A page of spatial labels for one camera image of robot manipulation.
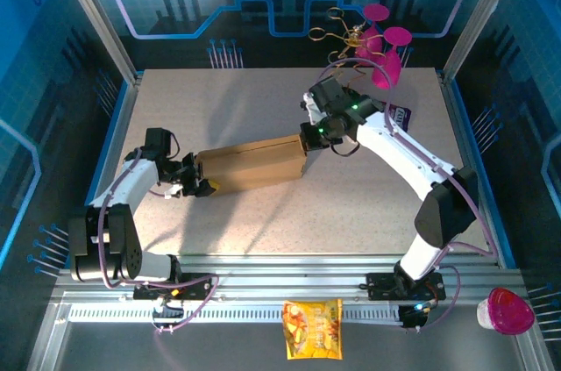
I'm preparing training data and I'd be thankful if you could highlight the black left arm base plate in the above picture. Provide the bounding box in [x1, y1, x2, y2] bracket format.
[131, 272, 218, 302]

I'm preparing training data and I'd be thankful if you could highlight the purple candy bag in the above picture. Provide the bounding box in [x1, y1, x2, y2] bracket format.
[384, 100, 414, 132]

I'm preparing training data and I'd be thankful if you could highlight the pink wine glass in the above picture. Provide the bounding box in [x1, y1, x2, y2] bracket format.
[371, 26, 415, 91]
[353, 3, 392, 68]

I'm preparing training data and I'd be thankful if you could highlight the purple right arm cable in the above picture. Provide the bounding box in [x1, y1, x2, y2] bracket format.
[323, 58, 501, 334]

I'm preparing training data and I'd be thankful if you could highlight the white slotted cable duct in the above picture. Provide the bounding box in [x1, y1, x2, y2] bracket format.
[68, 303, 405, 325]

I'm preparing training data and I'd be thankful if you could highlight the brown cardboard paper box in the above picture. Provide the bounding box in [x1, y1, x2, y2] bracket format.
[194, 133, 309, 195]

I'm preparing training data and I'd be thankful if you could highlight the aluminium frame post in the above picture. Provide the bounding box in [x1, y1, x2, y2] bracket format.
[47, 0, 144, 85]
[440, 0, 521, 81]

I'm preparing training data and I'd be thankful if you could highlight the black controller box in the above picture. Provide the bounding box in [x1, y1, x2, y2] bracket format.
[398, 303, 430, 330]

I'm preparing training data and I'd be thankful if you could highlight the gold wire glass rack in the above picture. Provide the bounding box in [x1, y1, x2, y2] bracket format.
[308, 6, 387, 92]

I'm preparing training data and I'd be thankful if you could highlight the pink lidded plastic cup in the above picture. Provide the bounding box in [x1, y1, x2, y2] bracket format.
[476, 287, 536, 337]

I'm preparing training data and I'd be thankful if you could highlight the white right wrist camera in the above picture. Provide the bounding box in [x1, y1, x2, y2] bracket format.
[302, 93, 328, 125]

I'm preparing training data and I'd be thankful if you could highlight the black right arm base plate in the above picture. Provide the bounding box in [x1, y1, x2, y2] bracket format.
[365, 271, 447, 303]

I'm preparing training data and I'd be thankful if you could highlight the aluminium table frame rail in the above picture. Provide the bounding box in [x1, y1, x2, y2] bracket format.
[52, 254, 528, 303]

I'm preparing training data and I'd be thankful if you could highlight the yellow chips bag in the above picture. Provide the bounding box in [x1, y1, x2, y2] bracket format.
[281, 297, 344, 361]

